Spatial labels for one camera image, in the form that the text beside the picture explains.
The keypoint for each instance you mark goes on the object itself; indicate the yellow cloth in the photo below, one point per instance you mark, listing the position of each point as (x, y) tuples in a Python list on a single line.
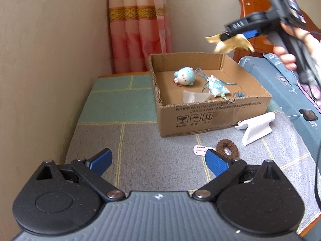
[(240, 42)]

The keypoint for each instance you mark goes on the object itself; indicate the blue round plush toy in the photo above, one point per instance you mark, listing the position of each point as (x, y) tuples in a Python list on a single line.
[(185, 76)]

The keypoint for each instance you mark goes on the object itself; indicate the blue floral sachet pouch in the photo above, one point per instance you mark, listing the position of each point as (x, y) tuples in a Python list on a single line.
[(217, 87)]

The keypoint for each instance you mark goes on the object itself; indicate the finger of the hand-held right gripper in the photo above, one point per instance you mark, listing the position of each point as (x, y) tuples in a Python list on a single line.
[(250, 34), (228, 37)]

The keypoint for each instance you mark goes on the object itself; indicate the brown cardboard box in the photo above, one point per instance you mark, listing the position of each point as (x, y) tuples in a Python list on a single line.
[(213, 115)]

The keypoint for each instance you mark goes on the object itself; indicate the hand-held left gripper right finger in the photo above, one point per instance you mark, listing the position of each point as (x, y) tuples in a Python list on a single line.
[(217, 164)]

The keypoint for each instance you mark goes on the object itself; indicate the pink paper tag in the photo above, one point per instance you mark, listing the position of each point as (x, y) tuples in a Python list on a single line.
[(200, 151)]

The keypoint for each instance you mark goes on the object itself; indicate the blue floral pillow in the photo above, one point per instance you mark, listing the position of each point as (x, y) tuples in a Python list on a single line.
[(272, 57)]

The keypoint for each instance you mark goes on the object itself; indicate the person's right hand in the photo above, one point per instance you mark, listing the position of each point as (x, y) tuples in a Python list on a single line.
[(306, 42)]

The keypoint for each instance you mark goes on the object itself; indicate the blue floral bedsheet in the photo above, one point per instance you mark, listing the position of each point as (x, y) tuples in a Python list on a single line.
[(275, 93)]

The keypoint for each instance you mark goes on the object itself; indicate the white folded cloth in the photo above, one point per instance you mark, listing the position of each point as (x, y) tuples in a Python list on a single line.
[(258, 128)]

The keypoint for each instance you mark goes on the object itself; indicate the brown scrunchie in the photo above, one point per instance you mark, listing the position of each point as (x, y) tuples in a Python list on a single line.
[(220, 146)]

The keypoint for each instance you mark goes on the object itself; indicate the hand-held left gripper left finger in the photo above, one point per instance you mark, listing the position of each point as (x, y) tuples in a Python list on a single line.
[(100, 162)]

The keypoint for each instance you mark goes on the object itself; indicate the pink patterned curtain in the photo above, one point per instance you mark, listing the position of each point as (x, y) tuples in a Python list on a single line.
[(138, 30)]

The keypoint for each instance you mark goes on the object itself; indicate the grey checked blanket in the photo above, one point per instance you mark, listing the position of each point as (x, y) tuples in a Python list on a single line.
[(112, 143)]

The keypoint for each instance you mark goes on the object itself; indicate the black smartphone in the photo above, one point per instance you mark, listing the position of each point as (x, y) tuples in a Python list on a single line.
[(309, 114)]

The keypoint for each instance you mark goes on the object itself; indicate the grey lace-trimmed sachet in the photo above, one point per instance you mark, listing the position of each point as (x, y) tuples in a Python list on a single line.
[(195, 96)]

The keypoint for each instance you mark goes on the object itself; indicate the blue tassel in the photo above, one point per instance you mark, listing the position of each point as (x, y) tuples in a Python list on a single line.
[(238, 95)]

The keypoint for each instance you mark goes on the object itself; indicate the wooden headboard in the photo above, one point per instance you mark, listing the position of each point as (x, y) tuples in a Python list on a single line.
[(244, 10)]

